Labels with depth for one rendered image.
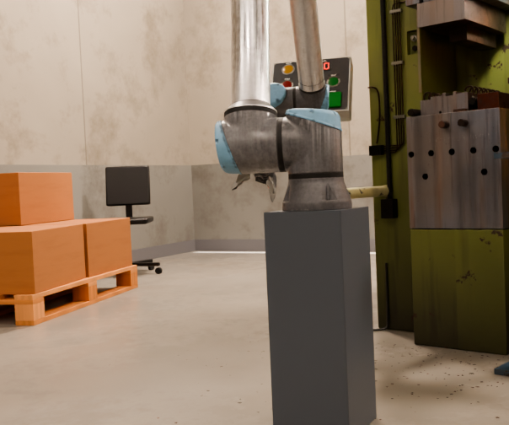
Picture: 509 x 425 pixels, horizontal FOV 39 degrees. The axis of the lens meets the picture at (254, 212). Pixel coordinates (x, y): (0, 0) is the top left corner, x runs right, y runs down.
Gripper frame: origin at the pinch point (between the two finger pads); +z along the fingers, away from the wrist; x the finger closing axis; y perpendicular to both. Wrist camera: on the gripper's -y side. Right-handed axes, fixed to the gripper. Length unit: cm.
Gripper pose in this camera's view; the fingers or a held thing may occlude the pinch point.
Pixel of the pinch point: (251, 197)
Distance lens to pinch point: 251.7
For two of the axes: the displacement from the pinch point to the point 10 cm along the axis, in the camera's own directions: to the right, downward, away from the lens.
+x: 9.5, 2.8, -1.5
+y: -0.3, -3.8, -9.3
